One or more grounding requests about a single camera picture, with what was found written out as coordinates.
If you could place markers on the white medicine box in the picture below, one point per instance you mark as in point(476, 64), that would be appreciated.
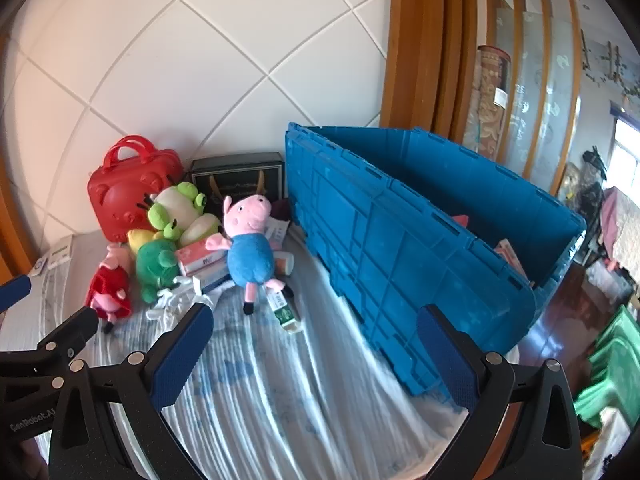
point(212, 275)

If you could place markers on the blue white striped tablecloth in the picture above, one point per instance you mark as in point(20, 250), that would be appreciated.
point(280, 385)

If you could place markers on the black gift bag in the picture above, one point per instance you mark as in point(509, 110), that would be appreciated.
point(235, 180)

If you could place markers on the bright window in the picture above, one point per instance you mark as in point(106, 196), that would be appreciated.
point(627, 135)

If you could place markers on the blue plastic crate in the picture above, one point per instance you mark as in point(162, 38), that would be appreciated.
point(390, 260)

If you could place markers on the wooden window frame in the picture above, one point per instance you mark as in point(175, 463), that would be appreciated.
point(10, 210)

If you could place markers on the pig plush blue body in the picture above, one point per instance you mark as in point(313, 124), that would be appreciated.
point(250, 260)

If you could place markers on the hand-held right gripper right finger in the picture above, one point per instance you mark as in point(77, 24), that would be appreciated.
point(445, 360)

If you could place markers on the pale box in crate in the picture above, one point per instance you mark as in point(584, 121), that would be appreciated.
point(510, 257)

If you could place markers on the wooden frosted glass partition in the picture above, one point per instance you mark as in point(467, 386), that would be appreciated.
point(545, 85)

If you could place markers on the rolled patterned carpet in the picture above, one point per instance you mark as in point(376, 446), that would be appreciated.
point(487, 110)

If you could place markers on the green plastic stool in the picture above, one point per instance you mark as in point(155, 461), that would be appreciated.
point(610, 360)

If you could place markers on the pink blanket pile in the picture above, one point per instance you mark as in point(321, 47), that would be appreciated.
point(625, 225)

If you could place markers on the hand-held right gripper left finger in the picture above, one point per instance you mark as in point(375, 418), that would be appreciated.
point(182, 355)

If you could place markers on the light green frog plush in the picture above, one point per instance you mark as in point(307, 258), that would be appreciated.
point(172, 205)

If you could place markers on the green dinosaur plush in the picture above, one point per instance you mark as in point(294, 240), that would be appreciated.
point(152, 265)

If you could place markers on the wooden door frame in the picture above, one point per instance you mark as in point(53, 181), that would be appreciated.
point(415, 60)

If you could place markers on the red toy suitcase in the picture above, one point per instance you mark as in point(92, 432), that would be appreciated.
point(120, 195)

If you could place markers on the yellow plush toy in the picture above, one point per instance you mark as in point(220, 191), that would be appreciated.
point(137, 237)

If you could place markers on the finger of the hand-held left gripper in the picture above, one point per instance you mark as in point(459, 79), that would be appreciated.
point(67, 332)
point(15, 292)

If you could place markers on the pig plush red dress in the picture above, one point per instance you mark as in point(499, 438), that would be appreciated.
point(112, 280)

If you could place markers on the green white small box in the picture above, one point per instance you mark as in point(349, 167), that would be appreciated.
point(284, 312)

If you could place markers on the pink cardboard box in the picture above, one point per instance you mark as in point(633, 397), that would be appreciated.
point(197, 259)

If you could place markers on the white cloth gloves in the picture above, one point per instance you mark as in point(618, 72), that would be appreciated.
point(175, 300)

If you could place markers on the white pill bottle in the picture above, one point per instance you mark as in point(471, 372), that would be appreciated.
point(285, 262)

